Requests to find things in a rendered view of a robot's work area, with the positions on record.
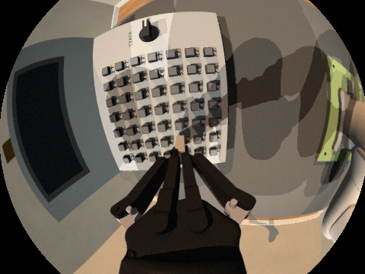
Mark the grey machine cabinet with sloped keypad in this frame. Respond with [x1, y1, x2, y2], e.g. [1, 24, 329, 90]
[2, 11, 228, 222]

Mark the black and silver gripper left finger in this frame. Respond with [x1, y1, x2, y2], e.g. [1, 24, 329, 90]
[110, 135, 182, 236]

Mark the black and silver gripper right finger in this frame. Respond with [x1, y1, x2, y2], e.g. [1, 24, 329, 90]
[179, 135, 256, 234]

